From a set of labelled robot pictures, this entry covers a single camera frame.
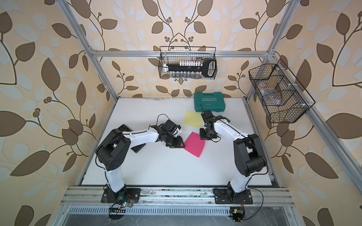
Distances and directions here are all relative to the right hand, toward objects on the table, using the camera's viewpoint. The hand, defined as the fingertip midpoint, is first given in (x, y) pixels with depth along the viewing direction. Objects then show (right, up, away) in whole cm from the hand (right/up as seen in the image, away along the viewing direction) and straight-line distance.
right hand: (204, 137), depth 91 cm
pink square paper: (-7, -5, +1) cm, 8 cm away
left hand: (-15, -4, -2) cm, 15 cm away
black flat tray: (-56, +5, +9) cm, 57 cm away
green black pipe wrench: (+5, +14, -24) cm, 28 cm away
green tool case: (+11, +24, +21) cm, 34 cm away
